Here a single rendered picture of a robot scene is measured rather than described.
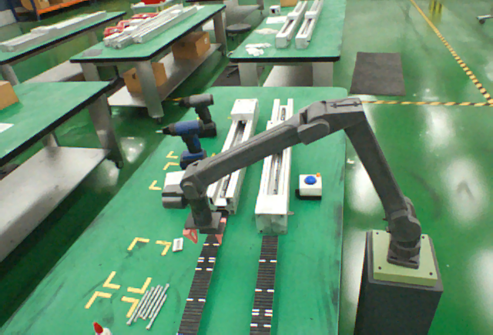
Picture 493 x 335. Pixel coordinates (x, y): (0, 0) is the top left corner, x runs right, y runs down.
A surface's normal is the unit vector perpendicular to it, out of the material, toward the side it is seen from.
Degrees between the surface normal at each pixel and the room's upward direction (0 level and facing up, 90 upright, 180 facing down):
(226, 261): 0
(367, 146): 88
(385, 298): 90
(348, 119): 90
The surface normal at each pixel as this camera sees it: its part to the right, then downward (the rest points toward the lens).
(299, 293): -0.09, -0.84
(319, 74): -0.24, 0.54
